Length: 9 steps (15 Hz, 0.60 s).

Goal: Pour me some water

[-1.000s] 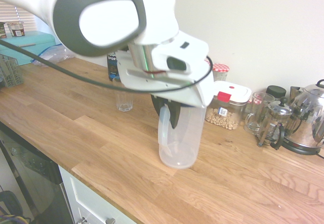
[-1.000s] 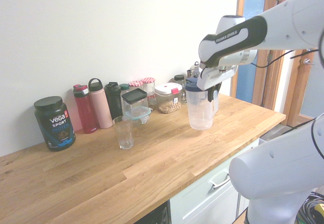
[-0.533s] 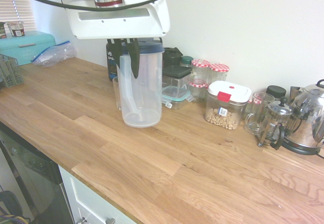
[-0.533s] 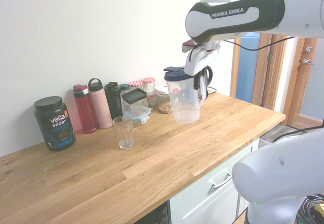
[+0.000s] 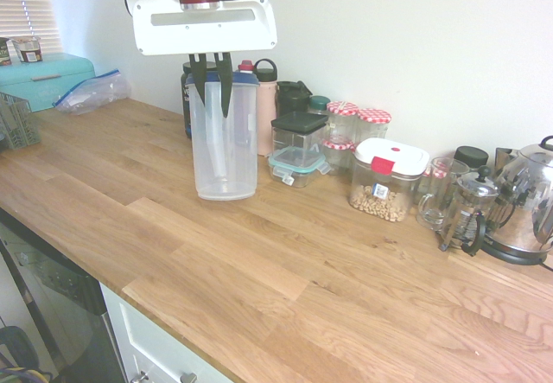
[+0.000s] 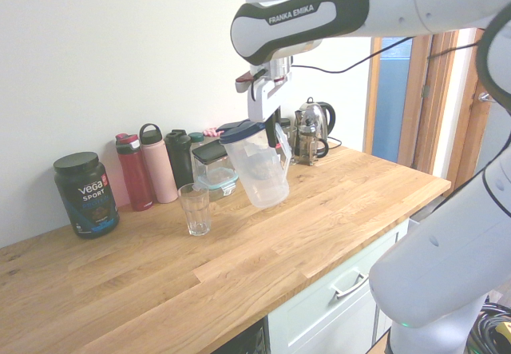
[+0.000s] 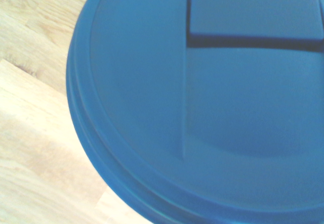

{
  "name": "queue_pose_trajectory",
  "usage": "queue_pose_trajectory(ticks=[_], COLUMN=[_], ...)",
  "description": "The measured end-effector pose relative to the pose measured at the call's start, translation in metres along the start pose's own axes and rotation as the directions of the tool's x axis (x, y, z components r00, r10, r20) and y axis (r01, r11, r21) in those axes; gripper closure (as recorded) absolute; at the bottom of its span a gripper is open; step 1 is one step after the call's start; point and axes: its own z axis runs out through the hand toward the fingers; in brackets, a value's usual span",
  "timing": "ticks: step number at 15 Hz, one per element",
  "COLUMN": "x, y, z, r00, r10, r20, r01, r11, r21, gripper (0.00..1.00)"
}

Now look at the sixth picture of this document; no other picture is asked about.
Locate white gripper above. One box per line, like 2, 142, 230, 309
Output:
246, 70, 295, 149

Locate clear plastic pitcher blue lid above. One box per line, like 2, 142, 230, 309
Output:
218, 118, 295, 210

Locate pink water bottle black cap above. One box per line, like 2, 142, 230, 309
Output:
138, 123, 179, 205

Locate red water bottle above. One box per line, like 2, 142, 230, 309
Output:
114, 133, 155, 213

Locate glass French press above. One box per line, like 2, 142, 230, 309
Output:
295, 109, 331, 167

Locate steel electric kettle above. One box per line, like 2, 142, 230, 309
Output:
295, 97, 337, 157

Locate clear container black lid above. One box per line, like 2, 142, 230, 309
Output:
191, 139, 231, 183

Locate glass container teal clip lid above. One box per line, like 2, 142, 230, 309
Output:
194, 165, 240, 201

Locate clear bottle green cap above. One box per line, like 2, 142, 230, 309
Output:
187, 131, 207, 183

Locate black shaker bottle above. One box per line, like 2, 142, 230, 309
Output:
164, 129, 196, 190

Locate clear drinking glass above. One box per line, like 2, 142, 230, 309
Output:
176, 183, 212, 237

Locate pale green cabinet front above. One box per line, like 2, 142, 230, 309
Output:
266, 217, 411, 354

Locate black Vega protein tub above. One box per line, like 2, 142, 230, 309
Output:
53, 151, 121, 240

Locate dark appliance under counter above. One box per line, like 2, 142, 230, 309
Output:
217, 316, 267, 354

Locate yellow device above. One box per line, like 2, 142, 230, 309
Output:
493, 320, 511, 349

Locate wrist camera red mount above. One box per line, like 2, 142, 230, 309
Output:
234, 70, 264, 94

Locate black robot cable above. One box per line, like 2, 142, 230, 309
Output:
293, 36, 413, 74

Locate wooden door frame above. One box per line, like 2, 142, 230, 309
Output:
362, 30, 460, 179

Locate silver drawer handle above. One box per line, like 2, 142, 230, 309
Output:
330, 272, 369, 300

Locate coiled black cables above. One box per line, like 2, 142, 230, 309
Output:
469, 301, 511, 354

